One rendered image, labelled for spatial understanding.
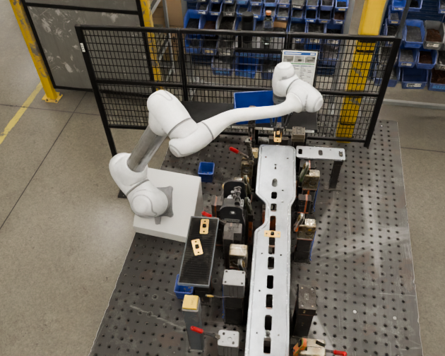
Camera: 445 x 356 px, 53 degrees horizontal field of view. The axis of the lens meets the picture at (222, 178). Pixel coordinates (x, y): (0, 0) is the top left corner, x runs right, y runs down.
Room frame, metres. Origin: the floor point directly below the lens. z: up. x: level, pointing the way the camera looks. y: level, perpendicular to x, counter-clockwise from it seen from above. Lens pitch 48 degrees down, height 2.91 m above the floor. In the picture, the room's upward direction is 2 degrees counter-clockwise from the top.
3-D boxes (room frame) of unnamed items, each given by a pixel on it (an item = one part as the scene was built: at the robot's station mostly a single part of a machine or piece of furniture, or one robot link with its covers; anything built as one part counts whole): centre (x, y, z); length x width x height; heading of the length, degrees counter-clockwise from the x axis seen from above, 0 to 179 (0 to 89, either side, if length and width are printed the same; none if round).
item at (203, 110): (2.24, -0.17, 1.02); 0.90 x 0.22 x 0.03; 82
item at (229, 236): (1.26, -0.02, 0.90); 0.05 x 0.05 x 0.40; 82
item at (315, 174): (1.70, -0.51, 0.87); 0.12 x 0.09 x 0.35; 82
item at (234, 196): (1.45, -0.06, 0.94); 0.18 x 0.13 x 0.49; 172
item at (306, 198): (1.57, -0.45, 0.84); 0.11 x 0.08 x 0.29; 82
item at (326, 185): (1.89, -0.71, 0.84); 0.11 x 0.06 x 0.29; 82
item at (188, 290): (1.18, 0.22, 0.74); 0.11 x 0.10 x 0.09; 172
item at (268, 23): (2.44, -0.30, 1.53); 0.06 x 0.06 x 0.20
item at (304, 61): (2.32, -0.49, 1.30); 0.23 x 0.02 x 0.31; 82
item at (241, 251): (1.19, -0.07, 0.89); 0.13 x 0.11 x 0.38; 82
